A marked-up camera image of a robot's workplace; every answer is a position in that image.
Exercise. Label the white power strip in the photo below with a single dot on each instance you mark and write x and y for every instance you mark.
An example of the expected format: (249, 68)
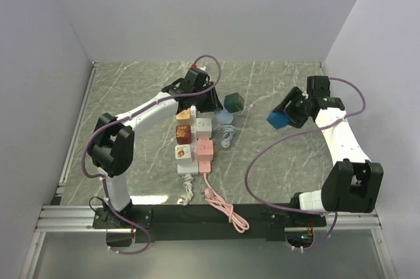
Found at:
(191, 169)

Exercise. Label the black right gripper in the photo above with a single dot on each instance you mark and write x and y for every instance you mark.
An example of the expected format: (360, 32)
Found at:
(294, 94)

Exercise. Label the aluminium rail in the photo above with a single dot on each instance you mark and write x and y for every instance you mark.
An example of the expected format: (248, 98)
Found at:
(70, 154)
(79, 218)

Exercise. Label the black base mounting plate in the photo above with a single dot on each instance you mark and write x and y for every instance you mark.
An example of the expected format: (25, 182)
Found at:
(204, 222)

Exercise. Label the brown cube plug adapter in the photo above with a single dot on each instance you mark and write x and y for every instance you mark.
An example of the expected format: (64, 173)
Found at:
(183, 134)

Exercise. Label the aluminium left side rail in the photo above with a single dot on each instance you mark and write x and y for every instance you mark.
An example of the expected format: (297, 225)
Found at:
(70, 154)

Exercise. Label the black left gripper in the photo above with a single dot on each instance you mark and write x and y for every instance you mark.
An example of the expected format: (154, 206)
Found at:
(213, 104)

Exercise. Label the blue cube plug adapter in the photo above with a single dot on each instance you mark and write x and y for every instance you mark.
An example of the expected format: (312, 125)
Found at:
(278, 119)

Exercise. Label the light blue round socket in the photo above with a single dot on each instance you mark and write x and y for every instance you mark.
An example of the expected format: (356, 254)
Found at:
(223, 117)

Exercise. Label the tan cube plug adapter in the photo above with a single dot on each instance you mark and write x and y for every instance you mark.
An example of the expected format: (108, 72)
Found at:
(184, 117)

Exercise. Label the dark green cube adapter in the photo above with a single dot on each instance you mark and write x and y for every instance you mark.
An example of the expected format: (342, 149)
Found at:
(233, 102)

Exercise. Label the aluminium front rail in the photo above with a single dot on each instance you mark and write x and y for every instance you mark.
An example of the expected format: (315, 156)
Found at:
(79, 218)

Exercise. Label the pink power strip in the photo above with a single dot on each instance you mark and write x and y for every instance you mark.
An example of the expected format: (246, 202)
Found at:
(204, 167)

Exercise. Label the white patterned cube adapter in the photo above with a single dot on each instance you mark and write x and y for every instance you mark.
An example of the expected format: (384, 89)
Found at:
(183, 154)

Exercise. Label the pink cube plug adapter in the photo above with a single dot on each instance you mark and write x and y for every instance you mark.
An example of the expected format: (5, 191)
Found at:
(205, 150)

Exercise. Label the plain white cube adapter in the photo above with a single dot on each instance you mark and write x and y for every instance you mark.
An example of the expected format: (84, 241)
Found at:
(204, 128)

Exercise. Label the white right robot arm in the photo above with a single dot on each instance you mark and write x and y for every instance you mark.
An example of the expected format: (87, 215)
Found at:
(354, 182)

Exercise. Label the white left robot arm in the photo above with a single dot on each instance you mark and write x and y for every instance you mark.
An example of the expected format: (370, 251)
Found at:
(109, 152)

